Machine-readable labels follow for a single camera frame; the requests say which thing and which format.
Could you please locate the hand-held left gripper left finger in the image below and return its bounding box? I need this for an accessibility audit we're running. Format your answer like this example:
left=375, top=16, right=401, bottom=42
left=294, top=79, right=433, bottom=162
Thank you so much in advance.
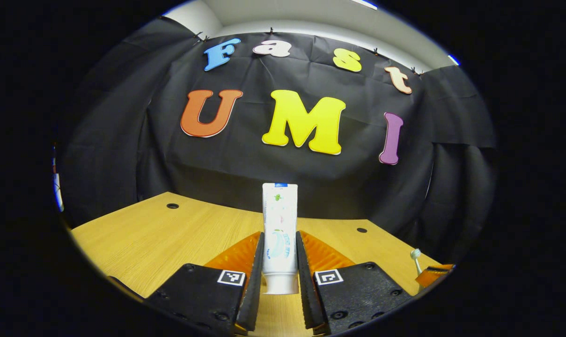
left=145, top=231, right=265, bottom=336

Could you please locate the white toothpaste tube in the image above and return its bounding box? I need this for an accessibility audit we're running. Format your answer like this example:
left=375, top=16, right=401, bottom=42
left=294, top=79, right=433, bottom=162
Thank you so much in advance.
left=262, top=183, right=299, bottom=295

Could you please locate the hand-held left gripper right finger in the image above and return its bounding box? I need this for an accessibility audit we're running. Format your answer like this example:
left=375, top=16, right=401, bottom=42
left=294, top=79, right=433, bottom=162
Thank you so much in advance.
left=295, top=230, right=413, bottom=336

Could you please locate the blue and white upright strip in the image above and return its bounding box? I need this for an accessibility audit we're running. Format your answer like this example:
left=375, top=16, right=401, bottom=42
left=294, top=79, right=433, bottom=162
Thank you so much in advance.
left=52, top=145, right=64, bottom=212

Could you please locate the black backdrop cloth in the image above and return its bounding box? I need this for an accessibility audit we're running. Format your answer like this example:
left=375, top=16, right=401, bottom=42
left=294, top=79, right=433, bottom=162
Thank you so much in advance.
left=58, top=16, right=499, bottom=263

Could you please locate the wooden desktop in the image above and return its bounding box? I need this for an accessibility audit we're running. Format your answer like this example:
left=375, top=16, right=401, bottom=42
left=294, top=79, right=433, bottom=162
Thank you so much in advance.
left=70, top=191, right=445, bottom=337

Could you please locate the pale blue toothbrush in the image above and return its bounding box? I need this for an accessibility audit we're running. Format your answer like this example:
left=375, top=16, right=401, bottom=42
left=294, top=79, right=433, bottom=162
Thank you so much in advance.
left=410, top=248, right=424, bottom=277

